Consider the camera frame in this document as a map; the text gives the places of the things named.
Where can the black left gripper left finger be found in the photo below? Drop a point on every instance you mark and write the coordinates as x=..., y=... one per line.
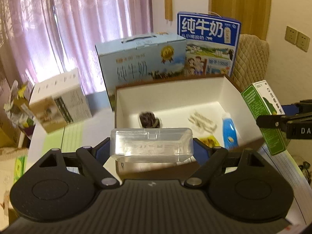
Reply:
x=92, y=160

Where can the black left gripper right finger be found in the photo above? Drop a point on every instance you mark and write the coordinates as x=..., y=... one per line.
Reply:
x=210, y=159

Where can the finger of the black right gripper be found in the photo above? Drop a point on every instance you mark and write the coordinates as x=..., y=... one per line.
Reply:
x=279, y=121
x=303, y=106

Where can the yellow snack packet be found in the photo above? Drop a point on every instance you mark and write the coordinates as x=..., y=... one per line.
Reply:
x=210, y=141

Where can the green medicine box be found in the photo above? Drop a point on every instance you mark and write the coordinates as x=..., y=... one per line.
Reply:
x=267, y=111

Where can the blue cream tube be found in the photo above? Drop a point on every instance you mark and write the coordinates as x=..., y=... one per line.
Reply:
x=229, y=132

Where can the clear plastic case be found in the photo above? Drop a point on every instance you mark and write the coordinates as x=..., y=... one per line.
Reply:
x=151, y=145

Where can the white plastic clip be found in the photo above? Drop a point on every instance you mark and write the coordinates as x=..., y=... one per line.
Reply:
x=202, y=123

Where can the dark scrunchie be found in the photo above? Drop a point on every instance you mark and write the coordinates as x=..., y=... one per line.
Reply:
x=149, y=120

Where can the checkered tablecloth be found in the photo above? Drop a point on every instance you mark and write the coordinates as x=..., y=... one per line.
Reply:
x=92, y=131

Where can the beige quilted chair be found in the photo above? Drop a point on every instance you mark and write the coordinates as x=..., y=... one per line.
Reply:
x=251, y=61

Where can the white beige product box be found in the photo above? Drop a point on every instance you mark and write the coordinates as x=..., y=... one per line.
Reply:
x=59, y=101

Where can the brown cardboard storage box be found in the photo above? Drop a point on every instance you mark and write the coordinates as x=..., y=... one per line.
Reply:
x=173, y=101

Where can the green tissue packs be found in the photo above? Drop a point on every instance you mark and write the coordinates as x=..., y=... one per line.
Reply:
x=19, y=167

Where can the dark blue milk carton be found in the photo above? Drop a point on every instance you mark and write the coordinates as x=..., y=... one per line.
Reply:
x=212, y=42

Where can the light blue milk carton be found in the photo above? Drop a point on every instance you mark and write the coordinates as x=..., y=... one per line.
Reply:
x=140, y=58

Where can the wooden door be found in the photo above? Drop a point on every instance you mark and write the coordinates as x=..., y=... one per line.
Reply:
x=253, y=14

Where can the pink curtain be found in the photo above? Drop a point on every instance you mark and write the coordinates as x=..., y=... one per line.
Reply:
x=44, y=38

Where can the double wall socket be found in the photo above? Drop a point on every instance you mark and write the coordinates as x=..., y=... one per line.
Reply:
x=297, y=38

